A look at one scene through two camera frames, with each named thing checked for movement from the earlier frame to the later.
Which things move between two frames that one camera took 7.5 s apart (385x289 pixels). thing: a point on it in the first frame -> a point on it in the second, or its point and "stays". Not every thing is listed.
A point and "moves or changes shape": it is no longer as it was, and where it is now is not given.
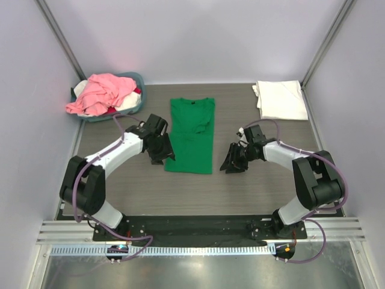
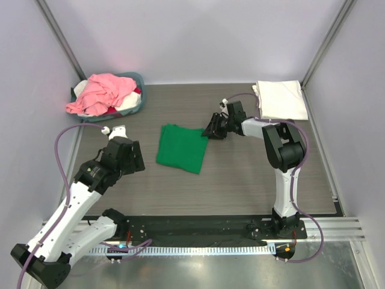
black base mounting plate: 203,228 stays
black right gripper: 238,156 -> 221,124
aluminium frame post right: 346,8 stays
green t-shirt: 191,149 moves or changes shape
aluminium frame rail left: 62,38 stays
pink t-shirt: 100,92 stays
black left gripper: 160,149 -> 132,157
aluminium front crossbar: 337,229 stays
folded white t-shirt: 281,99 stays
